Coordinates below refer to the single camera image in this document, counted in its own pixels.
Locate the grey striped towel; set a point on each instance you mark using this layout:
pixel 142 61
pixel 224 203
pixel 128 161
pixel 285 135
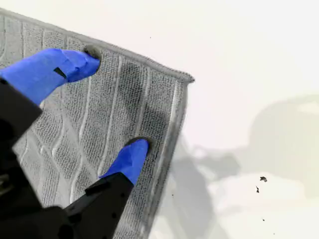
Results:
pixel 112 99

